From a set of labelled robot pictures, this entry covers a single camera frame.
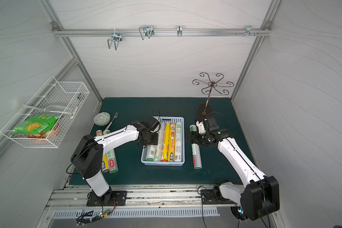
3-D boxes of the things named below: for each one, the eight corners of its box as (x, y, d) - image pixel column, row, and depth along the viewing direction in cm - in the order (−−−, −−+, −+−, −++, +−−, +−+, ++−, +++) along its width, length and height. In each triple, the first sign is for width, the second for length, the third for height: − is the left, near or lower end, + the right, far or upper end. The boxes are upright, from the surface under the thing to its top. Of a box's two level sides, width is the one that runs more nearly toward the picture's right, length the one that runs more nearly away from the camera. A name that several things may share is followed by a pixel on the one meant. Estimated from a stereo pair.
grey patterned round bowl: (94, 126, 105) (91, 122, 101) (99, 116, 111) (96, 112, 107) (109, 126, 105) (106, 122, 101) (112, 116, 111) (110, 112, 107)
